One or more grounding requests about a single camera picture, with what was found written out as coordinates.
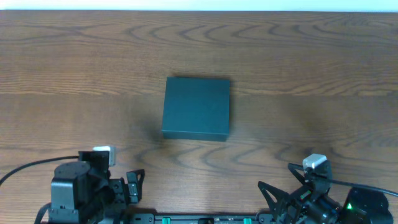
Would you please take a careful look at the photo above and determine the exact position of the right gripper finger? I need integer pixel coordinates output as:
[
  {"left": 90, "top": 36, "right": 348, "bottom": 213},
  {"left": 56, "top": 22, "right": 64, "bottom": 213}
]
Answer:
[
  {"left": 257, "top": 181, "right": 291, "bottom": 223},
  {"left": 288, "top": 163, "right": 306, "bottom": 185}
]

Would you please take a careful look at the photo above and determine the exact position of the dark green lidded box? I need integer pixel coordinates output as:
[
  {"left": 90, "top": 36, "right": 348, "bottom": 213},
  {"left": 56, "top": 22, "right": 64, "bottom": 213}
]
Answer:
[{"left": 162, "top": 77, "right": 230, "bottom": 141}]

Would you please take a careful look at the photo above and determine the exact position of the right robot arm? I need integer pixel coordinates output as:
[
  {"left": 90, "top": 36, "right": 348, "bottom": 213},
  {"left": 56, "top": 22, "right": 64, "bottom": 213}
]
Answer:
[{"left": 257, "top": 159, "right": 397, "bottom": 224}]

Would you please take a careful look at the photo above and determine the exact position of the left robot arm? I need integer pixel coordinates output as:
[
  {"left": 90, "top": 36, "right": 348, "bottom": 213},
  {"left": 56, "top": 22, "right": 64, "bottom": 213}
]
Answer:
[{"left": 34, "top": 151, "right": 145, "bottom": 224}]

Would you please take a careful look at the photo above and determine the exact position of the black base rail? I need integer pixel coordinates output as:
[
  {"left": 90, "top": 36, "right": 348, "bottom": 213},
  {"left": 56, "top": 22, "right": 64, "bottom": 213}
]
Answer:
[{"left": 100, "top": 210, "right": 277, "bottom": 224}]

